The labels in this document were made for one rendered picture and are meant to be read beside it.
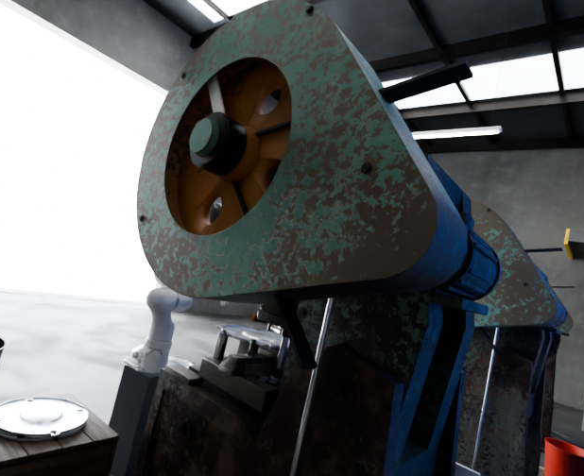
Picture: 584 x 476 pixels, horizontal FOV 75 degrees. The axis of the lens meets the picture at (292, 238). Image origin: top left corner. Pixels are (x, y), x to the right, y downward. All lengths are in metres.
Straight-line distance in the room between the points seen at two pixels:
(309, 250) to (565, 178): 7.54
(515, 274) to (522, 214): 5.66
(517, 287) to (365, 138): 1.77
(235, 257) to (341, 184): 0.31
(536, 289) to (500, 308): 0.20
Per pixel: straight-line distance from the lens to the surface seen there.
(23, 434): 1.55
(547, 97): 6.72
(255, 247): 0.85
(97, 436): 1.60
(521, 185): 8.20
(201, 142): 1.02
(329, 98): 0.86
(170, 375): 1.40
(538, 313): 2.37
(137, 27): 6.47
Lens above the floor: 1.04
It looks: 5 degrees up
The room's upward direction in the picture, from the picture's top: 13 degrees clockwise
